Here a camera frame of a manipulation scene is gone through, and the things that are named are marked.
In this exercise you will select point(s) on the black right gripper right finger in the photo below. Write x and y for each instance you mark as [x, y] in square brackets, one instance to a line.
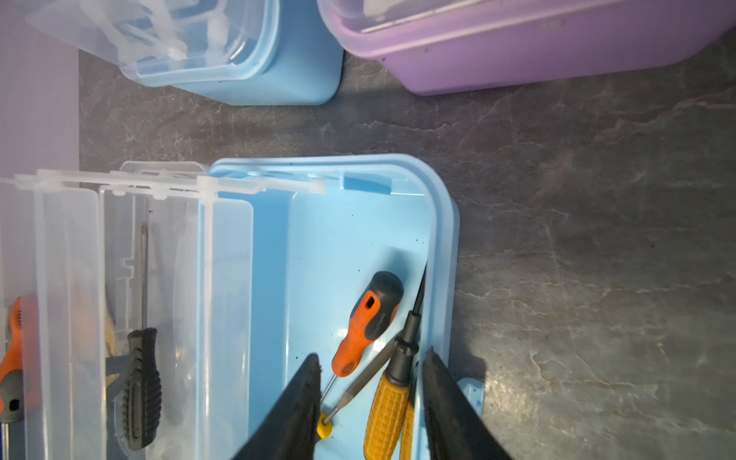
[454, 430]

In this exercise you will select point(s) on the yellow handled screwdriver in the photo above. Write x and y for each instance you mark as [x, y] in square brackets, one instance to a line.
[388, 409]

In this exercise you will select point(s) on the black tool in tray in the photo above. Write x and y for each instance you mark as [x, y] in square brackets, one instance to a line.
[143, 392]

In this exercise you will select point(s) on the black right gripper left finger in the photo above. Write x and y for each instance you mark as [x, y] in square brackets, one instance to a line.
[289, 430]

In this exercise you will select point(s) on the orange handled screwdriver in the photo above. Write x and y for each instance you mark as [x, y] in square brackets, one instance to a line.
[369, 320]

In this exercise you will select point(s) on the orange screwdriver in lid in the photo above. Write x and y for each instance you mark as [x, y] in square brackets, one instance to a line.
[12, 384]

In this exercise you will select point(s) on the purple toolbox with ratchet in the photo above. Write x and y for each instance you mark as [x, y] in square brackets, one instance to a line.
[441, 47]

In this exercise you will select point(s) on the light blue toolbox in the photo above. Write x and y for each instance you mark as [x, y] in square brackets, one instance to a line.
[253, 265]
[234, 52]

